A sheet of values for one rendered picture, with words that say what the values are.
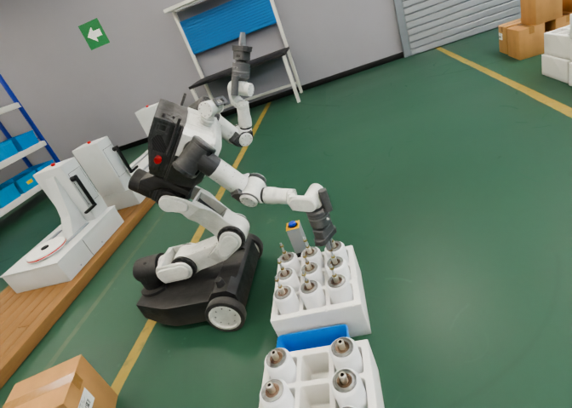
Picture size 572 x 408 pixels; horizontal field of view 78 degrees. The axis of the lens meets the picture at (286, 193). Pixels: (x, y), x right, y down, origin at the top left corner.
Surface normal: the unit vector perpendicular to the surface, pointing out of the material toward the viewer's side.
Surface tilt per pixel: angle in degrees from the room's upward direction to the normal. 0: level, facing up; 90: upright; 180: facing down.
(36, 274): 90
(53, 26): 90
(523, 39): 90
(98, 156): 90
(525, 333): 0
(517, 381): 0
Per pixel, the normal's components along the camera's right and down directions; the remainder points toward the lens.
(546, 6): -0.07, 0.48
